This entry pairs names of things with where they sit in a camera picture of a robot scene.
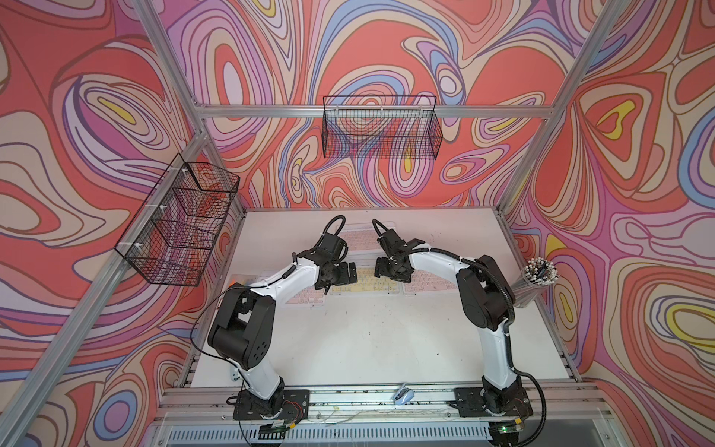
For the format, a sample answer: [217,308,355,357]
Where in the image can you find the pink keyboard right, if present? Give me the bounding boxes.
[403,271,457,295]

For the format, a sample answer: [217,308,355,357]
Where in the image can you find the yellow keyboard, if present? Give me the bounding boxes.
[329,268,403,296]

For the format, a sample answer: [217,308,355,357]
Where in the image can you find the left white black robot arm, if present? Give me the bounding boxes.
[208,233,358,402]

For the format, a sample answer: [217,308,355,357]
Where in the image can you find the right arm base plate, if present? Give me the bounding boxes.
[447,387,534,419]

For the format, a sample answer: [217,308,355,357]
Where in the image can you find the black wire basket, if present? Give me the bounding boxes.
[321,93,443,160]
[115,155,240,287]

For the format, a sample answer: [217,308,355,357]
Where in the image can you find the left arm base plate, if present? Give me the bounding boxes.
[226,389,310,422]

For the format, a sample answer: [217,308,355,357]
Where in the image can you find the black wire basket left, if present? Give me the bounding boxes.
[115,155,240,287]

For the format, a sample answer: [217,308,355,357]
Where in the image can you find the blue white binder clip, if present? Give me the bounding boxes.
[392,386,414,406]

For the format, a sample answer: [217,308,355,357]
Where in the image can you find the metal cup with pencils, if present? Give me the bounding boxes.
[511,257,559,308]

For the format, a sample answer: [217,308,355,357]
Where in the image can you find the black wire basket back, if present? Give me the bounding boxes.
[321,93,443,160]

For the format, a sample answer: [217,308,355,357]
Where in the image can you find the pink keyboard front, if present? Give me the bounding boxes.
[340,223,383,254]

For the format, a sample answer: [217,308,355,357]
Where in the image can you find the pink keyboard left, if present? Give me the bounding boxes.
[287,287,325,307]

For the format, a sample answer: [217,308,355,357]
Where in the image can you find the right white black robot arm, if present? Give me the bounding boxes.
[372,220,522,415]

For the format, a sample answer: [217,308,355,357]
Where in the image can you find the pink keyboard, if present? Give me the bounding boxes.
[403,271,457,295]
[340,223,383,254]
[287,287,325,307]

